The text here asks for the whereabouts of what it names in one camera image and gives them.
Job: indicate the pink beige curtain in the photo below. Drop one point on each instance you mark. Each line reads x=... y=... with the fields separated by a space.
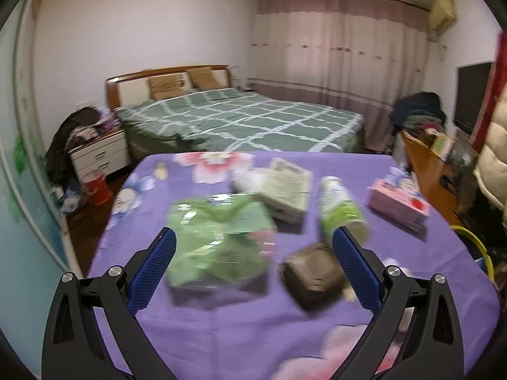
x=336 y=47

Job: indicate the glass sliding wardrobe door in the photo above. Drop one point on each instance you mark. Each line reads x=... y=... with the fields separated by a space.
x=27 y=166

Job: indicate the brown pillow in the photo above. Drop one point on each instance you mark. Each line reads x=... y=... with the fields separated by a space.
x=204 y=78
x=166 y=87

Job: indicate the green plastic bag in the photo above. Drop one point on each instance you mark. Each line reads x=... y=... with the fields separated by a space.
x=218 y=237

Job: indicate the pink strawberry carton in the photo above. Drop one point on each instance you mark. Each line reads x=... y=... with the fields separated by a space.
x=400 y=206

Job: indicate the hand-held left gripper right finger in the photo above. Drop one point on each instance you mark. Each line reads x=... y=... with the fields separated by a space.
x=356 y=269

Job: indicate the black television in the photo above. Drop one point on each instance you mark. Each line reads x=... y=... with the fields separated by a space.
x=473 y=97

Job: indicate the white nightstand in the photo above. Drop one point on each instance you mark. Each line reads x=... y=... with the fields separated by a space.
x=101 y=156

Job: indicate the red bucket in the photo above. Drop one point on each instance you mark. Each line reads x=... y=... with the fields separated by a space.
x=98 y=190

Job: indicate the blue bin with yellow rim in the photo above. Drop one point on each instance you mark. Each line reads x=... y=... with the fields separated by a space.
x=485 y=251

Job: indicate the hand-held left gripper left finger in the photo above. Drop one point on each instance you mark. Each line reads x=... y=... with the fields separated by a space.
x=152 y=269

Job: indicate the dark clothes pile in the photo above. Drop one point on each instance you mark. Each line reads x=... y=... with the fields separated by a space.
x=69 y=130

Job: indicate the clear bubble wrap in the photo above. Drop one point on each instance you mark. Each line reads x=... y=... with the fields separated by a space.
x=247 y=182

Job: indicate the pile of folded clothes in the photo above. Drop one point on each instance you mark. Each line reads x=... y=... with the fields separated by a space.
x=418 y=111

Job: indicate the white plastic bag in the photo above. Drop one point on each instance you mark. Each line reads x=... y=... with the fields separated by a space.
x=72 y=202

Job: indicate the bed with green checked quilt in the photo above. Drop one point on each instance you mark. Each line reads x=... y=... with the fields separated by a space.
x=237 y=122

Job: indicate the pale green drink carton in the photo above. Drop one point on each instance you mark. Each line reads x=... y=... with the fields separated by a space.
x=285 y=188

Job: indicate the red quilted jacket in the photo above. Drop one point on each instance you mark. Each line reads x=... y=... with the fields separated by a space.
x=500 y=75

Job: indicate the cream air conditioner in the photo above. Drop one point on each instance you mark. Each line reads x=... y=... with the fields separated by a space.
x=441 y=14

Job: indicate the purple floral tablecloth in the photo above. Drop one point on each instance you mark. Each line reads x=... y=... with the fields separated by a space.
x=237 y=324

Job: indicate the wooden desk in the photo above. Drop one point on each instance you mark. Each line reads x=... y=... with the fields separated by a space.
x=429 y=174

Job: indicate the cream puffer jacket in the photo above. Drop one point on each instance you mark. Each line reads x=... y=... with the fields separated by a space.
x=493 y=174

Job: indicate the green picture box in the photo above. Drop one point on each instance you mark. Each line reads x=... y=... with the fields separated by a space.
x=441 y=145

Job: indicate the white green bottle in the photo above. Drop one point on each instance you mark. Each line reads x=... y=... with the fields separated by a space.
x=338 y=206

